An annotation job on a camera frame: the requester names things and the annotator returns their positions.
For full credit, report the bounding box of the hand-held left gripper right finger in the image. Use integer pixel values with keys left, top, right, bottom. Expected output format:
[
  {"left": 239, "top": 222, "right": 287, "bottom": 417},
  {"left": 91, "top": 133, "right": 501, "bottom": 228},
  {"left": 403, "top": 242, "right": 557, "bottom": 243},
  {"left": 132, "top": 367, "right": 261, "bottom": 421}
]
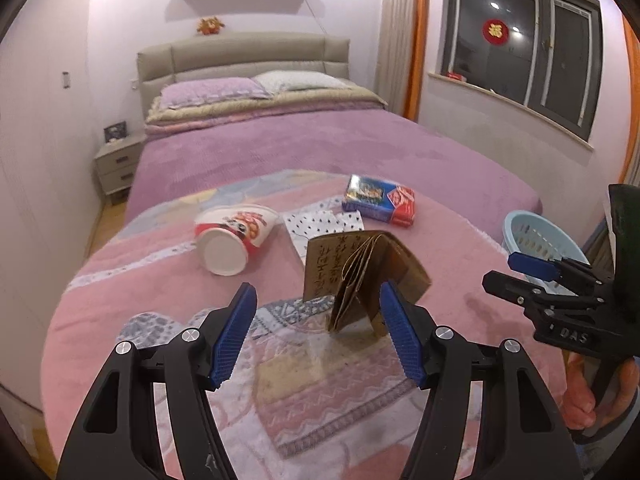
[{"left": 378, "top": 280, "right": 575, "bottom": 480}]

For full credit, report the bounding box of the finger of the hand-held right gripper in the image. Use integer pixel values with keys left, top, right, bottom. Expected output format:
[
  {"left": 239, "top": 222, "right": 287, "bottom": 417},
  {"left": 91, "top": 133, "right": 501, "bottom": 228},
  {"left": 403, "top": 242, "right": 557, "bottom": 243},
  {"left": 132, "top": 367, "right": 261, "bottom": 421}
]
[
  {"left": 506, "top": 251, "right": 604, "bottom": 289},
  {"left": 482, "top": 270, "right": 598, "bottom": 320}
]

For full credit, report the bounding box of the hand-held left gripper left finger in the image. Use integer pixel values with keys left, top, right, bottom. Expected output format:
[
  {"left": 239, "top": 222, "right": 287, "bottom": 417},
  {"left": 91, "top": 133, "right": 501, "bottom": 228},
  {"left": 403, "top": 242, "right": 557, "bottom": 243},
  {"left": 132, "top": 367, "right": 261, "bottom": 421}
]
[{"left": 59, "top": 281, "right": 258, "bottom": 480}]

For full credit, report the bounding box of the light blue plastic basket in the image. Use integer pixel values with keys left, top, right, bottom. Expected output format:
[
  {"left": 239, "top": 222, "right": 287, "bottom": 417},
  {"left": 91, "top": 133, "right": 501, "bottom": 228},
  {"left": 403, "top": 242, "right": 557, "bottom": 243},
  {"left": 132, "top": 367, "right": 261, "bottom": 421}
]
[{"left": 501, "top": 210, "right": 591, "bottom": 293}]

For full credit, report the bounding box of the brown paper bag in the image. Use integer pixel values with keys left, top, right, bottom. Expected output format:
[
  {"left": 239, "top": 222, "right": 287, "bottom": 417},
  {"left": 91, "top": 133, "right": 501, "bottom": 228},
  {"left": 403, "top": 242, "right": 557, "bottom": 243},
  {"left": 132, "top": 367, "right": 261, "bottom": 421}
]
[{"left": 302, "top": 230, "right": 432, "bottom": 336}]

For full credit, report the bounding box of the person's right hand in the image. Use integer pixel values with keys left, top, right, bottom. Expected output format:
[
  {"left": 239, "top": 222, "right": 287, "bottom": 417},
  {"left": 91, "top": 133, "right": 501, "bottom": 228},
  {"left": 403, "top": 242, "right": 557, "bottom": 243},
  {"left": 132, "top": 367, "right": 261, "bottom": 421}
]
[{"left": 562, "top": 352, "right": 640, "bottom": 431}]

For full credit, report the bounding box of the red and white noodle cup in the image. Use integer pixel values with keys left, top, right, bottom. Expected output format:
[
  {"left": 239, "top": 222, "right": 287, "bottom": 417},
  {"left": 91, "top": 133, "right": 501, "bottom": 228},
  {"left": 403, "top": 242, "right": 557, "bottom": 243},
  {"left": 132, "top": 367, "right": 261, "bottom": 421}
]
[{"left": 194, "top": 205, "right": 279, "bottom": 277}]

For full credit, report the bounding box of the pink printed blanket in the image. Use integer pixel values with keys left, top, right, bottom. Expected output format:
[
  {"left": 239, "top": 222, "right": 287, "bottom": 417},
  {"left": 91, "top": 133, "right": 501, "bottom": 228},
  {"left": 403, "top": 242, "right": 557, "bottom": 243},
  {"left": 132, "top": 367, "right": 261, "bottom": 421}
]
[{"left": 42, "top": 170, "right": 571, "bottom": 480}]

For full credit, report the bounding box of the white polka dot bag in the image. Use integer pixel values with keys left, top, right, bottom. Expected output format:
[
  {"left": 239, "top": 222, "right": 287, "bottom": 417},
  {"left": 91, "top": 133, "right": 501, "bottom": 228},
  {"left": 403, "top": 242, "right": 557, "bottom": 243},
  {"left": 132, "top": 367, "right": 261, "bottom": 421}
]
[{"left": 282, "top": 208, "right": 364, "bottom": 266}]

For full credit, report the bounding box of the blue and red box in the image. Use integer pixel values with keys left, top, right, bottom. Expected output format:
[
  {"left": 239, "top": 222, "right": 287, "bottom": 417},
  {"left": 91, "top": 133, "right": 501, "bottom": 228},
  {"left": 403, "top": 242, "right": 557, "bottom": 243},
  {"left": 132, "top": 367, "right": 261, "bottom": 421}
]
[{"left": 341, "top": 174, "right": 417, "bottom": 229}]

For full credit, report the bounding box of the orange curtain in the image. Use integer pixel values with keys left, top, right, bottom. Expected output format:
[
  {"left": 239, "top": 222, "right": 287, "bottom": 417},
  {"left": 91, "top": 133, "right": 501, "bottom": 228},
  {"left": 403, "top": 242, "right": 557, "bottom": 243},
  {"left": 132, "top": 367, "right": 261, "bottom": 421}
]
[
  {"left": 621, "top": 10, "right": 640, "bottom": 186},
  {"left": 400, "top": 0, "right": 432, "bottom": 123}
]

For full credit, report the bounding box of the beige nightstand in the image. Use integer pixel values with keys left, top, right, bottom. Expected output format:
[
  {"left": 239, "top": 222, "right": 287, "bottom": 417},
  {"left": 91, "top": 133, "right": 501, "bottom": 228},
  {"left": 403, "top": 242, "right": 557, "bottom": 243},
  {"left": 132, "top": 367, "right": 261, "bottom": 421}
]
[{"left": 94, "top": 132, "right": 148, "bottom": 206}]

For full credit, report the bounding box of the dark framed window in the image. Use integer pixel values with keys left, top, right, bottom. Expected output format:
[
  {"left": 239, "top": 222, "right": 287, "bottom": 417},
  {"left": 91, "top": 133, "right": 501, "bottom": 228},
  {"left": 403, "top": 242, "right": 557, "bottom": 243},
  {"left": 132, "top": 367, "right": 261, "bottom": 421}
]
[{"left": 440, "top": 0, "right": 603, "bottom": 143}]

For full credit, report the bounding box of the purple bedspread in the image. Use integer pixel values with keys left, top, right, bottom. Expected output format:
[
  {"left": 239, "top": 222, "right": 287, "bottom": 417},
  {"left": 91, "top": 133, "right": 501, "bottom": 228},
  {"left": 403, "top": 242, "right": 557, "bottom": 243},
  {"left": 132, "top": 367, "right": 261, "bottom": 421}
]
[{"left": 124, "top": 110, "right": 543, "bottom": 241}]

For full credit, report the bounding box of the red round window sticker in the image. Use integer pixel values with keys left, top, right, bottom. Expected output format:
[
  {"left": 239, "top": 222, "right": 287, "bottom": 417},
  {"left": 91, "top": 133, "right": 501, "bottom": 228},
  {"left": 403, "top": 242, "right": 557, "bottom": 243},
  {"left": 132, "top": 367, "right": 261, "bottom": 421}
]
[{"left": 481, "top": 19, "right": 507, "bottom": 46}]

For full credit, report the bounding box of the folded beige quilt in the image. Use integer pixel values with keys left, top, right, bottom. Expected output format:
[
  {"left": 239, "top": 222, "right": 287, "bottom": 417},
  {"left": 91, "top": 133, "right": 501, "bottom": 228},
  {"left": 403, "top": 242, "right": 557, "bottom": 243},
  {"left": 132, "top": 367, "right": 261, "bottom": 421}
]
[{"left": 145, "top": 85, "right": 391, "bottom": 136}]

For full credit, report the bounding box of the purple pillow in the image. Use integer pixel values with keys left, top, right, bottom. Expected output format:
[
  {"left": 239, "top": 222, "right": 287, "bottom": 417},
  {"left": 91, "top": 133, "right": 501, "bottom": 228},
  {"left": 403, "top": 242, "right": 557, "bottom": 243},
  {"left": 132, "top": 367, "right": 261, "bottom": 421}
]
[{"left": 159, "top": 78, "right": 273, "bottom": 111}]

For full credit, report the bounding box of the beige curtain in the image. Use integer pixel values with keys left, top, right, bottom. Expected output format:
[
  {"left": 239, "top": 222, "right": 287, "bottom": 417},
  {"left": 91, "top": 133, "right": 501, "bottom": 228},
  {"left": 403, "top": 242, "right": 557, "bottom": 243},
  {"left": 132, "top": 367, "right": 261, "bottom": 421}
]
[{"left": 378, "top": 0, "right": 418, "bottom": 118}]

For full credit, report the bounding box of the white patterned pillow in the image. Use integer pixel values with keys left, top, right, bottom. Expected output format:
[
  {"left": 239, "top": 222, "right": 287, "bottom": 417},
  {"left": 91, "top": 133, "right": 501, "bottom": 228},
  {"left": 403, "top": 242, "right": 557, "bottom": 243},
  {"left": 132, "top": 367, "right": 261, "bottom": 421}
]
[{"left": 252, "top": 70, "right": 353, "bottom": 93}]

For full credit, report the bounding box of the beige padded headboard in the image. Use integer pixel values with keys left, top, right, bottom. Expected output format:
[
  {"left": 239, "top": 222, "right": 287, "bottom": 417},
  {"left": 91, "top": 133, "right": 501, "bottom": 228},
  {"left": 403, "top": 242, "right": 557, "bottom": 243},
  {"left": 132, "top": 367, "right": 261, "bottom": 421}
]
[{"left": 136, "top": 31, "right": 351, "bottom": 123}]

